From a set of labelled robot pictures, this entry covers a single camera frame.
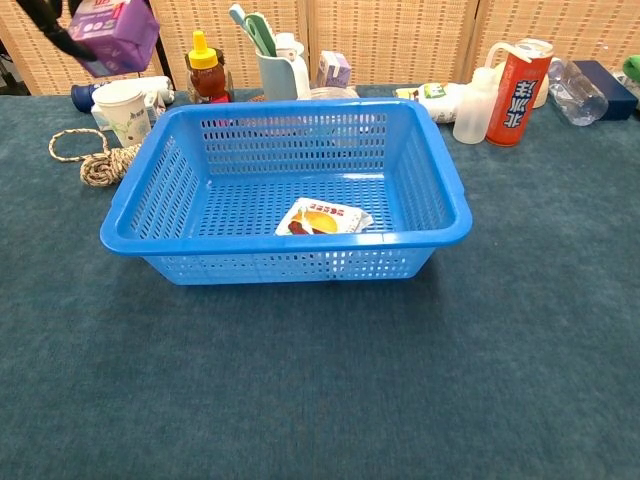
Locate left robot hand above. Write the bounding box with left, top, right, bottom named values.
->
left=14, top=0, right=100, bottom=64

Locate small purple box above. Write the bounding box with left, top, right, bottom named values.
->
left=67, top=0, right=161, bottom=79

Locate speckled rope bundle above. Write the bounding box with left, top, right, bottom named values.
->
left=48, top=128, right=144, bottom=189

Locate white snack packet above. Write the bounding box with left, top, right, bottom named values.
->
left=273, top=196, right=375, bottom=237

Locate white tube blue cap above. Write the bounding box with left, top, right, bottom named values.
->
left=70, top=75, right=176, bottom=112

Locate white paper cup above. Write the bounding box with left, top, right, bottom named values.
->
left=91, top=79, right=153, bottom=149

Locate black tripod stand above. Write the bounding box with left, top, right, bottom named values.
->
left=155, top=29, right=174, bottom=82

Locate honey bottle yellow cap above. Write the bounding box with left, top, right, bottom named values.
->
left=184, top=29, right=235, bottom=105

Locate green brush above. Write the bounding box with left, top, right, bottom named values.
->
left=228, top=3, right=279, bottom=59

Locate purple white carton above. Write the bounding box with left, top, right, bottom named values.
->
left=316, top=49, right=353, bottom=90

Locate blue plastic basket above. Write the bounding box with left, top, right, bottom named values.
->
left=98, top=98, right=475, bottom=287

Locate bamboo folding screen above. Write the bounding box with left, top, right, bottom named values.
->
left=0, top=0, right=640, bottom=99

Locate white bottle green label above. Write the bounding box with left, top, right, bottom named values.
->
left=393, top=81, right=470, bottom=125

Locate translucent squeeze bottle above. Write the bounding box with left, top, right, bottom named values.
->
left=452, top=41, right=532, bottom=146

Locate red drink can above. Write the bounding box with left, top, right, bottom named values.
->
left=485, top=38, right=555, bottom=148

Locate beige bowl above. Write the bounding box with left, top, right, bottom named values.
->
left=530, top=82, right=552, bottom=110

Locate clear water bottle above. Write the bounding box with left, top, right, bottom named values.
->
left=547, top=57, right=610, bottom=127

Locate dark blue box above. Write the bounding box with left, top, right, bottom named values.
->
left=572, top=59, right=640, bottom=122

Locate light blue cup with handle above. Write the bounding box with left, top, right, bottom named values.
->
left=254, top=32, right=312, bottom=103

